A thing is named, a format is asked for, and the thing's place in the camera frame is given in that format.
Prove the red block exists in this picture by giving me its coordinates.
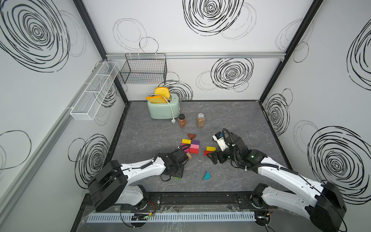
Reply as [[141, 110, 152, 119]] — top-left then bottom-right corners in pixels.
[[203, 150, 211, 156], [189, 148, 199, 154]]

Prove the front yellow toast slice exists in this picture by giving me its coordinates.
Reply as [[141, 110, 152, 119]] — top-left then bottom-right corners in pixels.
[[146, 95, 168, 104]]

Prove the white toaster power cable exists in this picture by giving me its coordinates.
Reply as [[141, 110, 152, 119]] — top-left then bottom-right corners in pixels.
[[160, 95, 176, 124]]

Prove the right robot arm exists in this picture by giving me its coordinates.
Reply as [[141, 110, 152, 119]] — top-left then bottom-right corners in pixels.
[[207, 131, 347, 232]]

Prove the magenta block beside yellow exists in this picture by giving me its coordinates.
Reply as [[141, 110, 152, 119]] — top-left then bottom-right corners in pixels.
[[180, 144, 191, 149]]

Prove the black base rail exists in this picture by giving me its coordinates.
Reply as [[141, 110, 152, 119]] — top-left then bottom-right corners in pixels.
[[81, 189, 279, 212]]

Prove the black wire basket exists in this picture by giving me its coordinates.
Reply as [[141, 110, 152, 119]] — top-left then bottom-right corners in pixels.
[[120, 53, 167, 85]]

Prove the yellow toast slice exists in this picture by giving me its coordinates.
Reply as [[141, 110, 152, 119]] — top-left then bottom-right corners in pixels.
[[154, 87, 171, 100], [146, 95, 168, 104]]

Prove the purple block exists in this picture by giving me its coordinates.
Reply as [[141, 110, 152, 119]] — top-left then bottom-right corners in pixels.
[[191, 140, 200, 145]]

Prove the teal triangle block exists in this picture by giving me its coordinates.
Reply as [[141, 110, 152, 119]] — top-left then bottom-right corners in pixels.
[[203, 171, 211, 180]]

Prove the grey slotted cable duct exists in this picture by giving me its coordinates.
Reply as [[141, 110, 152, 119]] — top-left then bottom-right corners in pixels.
[[86, 212, 256, 223]]

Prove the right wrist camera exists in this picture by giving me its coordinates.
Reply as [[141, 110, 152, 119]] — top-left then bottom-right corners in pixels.
[[213, 131, 228, 151]]

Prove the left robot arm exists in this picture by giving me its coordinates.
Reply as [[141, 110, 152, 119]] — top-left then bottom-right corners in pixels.
[[88, 144, 191, 212]]

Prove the white mesh wall shelf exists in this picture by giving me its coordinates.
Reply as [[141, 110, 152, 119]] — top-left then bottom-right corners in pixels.
[[70, 61, 119, 120]]

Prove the brown triangle block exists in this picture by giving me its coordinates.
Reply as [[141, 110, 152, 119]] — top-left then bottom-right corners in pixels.
[[187, 133, 196, 140]]

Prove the brown spice jar silver lid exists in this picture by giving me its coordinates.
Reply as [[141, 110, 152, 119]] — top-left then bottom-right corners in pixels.
[[197, 113, 205, 128]]

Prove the back yellow toast slice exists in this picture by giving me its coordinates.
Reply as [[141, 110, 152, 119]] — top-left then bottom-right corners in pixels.
[[154, 87, 171, 100]]

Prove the red pepper spice jar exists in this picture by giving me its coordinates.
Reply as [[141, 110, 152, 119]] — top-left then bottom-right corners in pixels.
[[178, 114, 186, 128]]

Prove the light pink block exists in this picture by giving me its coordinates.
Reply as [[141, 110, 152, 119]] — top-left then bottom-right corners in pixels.
[[190, 144, 200, 150]]

